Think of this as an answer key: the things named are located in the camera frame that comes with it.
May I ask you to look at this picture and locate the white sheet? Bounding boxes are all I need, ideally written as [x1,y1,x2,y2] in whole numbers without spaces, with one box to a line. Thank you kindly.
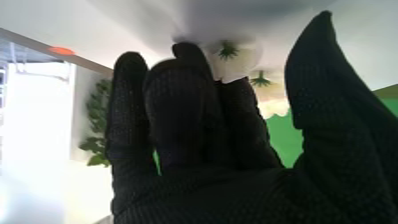
[0,0,398,92]

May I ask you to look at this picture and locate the white flower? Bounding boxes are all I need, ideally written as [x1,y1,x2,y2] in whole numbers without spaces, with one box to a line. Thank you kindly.
[200,37,264,84]
[247,69,293,120]

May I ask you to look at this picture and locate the green sprig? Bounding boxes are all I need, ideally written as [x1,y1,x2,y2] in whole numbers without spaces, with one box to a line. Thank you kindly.
[76,78,115,168]

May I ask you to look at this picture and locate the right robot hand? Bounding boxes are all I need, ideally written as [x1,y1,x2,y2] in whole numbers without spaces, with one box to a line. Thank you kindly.
[104,9,398,224]

